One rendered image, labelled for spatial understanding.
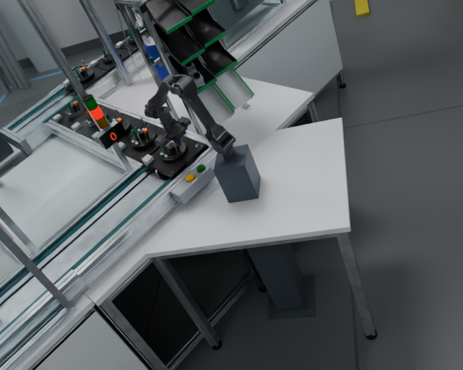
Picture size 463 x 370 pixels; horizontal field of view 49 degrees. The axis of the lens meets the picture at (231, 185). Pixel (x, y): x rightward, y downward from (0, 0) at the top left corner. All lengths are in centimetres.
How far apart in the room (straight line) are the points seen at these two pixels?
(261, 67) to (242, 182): 146
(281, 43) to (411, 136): 109
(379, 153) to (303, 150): 127
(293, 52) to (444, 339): 210
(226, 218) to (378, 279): 104
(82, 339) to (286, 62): 230
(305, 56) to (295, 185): 174
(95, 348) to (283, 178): 110
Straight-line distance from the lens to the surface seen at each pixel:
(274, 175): 232
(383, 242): 306
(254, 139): 256
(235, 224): 217
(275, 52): 358
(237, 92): 262
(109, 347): 244
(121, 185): 254
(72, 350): 233
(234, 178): 216
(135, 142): 270
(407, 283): 288
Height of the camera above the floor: 236
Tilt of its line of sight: 39 degrees down
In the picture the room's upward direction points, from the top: 24 degrees counter-clockwise
